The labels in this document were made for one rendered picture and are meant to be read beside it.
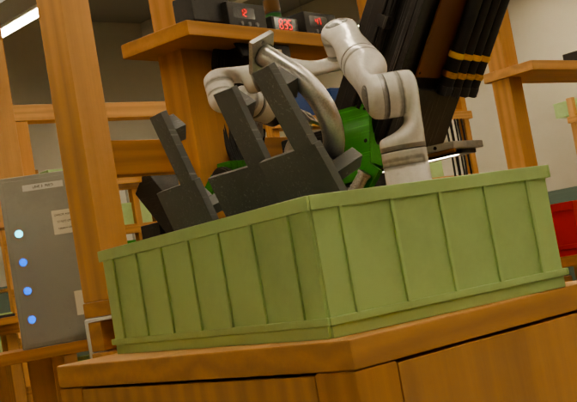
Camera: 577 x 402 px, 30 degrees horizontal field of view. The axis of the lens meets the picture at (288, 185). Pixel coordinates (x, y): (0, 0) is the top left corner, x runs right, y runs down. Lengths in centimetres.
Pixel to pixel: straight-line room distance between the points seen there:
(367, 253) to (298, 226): 9
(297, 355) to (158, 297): 40
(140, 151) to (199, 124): 18
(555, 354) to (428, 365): 25
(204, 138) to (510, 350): 160
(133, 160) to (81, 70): 31
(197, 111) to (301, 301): 162
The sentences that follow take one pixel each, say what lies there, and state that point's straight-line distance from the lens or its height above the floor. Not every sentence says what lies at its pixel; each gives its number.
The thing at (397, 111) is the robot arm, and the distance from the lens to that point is 214.
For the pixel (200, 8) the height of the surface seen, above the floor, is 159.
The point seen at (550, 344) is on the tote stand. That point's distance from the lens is 150.
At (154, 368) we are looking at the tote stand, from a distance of 153.
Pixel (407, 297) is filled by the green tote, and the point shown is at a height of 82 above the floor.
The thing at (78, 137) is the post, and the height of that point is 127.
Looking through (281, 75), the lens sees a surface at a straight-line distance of 140.
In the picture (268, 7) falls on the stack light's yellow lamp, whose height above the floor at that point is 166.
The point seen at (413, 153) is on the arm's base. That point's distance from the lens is 212.
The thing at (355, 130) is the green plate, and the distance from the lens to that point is 284.
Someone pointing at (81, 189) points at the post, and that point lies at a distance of 259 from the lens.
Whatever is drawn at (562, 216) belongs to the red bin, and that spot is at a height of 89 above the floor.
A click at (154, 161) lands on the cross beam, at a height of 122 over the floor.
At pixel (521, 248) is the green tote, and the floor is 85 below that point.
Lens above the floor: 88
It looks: 4 degrees up
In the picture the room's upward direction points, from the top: 10 degrees counter-clockwise
